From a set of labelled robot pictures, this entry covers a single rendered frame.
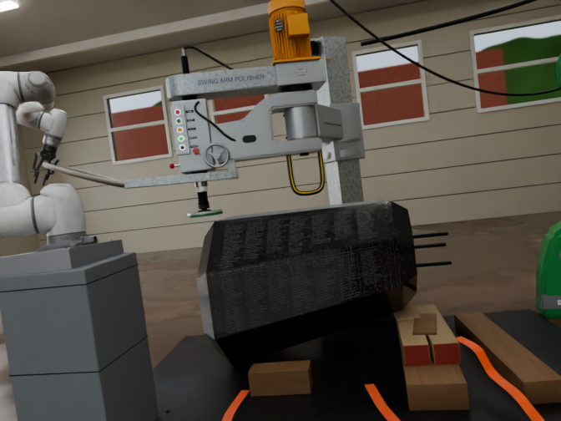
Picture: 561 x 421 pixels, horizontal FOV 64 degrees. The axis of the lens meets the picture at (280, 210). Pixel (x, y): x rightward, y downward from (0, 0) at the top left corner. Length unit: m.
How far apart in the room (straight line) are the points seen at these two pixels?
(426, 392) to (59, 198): 1.72
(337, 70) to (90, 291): 2.34
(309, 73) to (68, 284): 1.77
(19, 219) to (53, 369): 0.61
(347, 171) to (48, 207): 2.07
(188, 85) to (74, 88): 7.97
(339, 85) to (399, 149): 5.32
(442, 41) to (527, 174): 2.78
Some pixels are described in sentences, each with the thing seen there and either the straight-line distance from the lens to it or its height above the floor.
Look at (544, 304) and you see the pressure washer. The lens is 3.27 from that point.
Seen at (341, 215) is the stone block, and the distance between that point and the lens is 2.46.
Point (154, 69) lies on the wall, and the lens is 9.81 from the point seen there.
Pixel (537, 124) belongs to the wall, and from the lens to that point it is 9.14.
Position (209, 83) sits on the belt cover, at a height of 1.67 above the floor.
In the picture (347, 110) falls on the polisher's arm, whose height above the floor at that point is 1.50.
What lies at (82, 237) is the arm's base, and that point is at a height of 0.91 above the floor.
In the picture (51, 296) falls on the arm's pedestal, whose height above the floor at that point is 0.70.
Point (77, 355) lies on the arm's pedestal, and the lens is 1.98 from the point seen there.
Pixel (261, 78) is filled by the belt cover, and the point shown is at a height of 1.67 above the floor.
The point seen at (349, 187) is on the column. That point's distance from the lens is 3.36.
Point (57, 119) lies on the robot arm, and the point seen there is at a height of 1.55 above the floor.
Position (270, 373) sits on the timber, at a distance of 2.32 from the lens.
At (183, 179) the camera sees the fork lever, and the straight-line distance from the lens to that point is 2.76.
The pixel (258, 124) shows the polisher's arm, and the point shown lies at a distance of 2.74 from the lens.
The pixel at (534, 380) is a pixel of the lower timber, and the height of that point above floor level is 0.11.
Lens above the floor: 1.02
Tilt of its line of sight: 3 degrees down
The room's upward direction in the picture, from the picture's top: 7 degrees counter-clockwise
